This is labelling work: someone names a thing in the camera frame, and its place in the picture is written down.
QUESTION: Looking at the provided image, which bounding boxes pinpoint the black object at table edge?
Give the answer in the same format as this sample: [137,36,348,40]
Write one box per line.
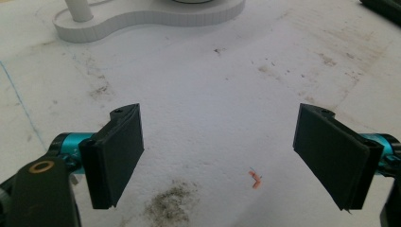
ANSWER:
[359,0,401,26]

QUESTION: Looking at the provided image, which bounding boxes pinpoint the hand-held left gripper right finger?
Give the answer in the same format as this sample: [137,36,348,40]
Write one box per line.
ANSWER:
[292,102,401,212]

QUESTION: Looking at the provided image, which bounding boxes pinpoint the white stand post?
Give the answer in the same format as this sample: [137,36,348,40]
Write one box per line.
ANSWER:
[64,0,95,23]

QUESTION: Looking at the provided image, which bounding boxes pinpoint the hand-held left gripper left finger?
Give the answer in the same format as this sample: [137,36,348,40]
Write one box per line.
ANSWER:
[50,103,146,210]

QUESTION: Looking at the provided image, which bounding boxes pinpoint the white stand base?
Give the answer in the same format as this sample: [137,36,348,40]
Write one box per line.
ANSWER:
[52,0,246,44]

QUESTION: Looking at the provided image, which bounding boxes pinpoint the small orange scrap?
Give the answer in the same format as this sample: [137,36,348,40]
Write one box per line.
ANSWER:
[248,169,263,190]

